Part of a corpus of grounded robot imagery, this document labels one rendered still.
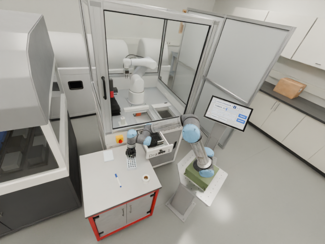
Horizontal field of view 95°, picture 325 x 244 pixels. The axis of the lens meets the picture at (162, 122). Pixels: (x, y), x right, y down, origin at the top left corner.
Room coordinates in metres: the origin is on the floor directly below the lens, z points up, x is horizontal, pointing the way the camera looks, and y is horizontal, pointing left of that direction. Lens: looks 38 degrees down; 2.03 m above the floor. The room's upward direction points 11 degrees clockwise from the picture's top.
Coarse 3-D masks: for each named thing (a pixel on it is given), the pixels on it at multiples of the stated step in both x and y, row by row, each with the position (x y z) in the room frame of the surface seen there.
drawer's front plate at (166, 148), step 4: (172, 144) 1.08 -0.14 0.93; (156, 148) 0.98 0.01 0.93; (160, 148) 0.99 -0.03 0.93; (164, 148) 1.02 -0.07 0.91; (168, 148) 1.05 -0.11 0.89; (172, 148) 1.07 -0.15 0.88; (148, 152) 0.93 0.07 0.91; (152, 152) 0.95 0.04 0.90; (156, 152) 0.97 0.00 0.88; (148, 156) 0.93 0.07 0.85; (152, 156) 0.95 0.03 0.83
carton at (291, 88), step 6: (282, 78) 3.35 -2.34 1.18; (288, 78) 3.44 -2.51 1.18; (282, 84) 3.26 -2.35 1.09; (288, 84) 3.19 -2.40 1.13; (294, 84) 3.12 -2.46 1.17; (300, 84) 3.18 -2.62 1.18; (276, 90) 3.29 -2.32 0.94; (282, 90) 3.21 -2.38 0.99; (288, 90) 3.13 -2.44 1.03; (294, 90) 3.07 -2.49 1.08; (300, 90) 3.10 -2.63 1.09; (288, 96) 3.08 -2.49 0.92; (294, 96) 3.05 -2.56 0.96
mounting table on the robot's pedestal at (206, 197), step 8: (192, 152) 1.18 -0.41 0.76; (184, 160) 1.04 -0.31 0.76; (184, 176) 0.85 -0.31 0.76; (216, 176) 0.92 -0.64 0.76; (224, 176) 0.94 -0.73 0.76; (184, 184) 0.76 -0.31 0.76; (192, 184) 0.78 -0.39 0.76; (216, 184) 0.83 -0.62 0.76; (192, 192) 0.71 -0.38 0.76; (200, 192) 0.72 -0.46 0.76; (208, 192) 0.73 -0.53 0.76; (216, 192) 0.75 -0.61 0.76; (200, 200) 0.66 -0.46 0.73; (208, 200) 0.66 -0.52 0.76
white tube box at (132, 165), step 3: (132, 159) 0.90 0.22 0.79; (129, 162) 0.86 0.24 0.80; (132, 162) 0.87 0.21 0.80; (135, 162) 0.87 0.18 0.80; (129, 165) 0.84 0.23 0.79; (132, 165) 0.84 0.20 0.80; (135, 165) 0.84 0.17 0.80; (129, 168) 0.80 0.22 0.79; (132, 168) 0.81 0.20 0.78; (135, 168) 0.82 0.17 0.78
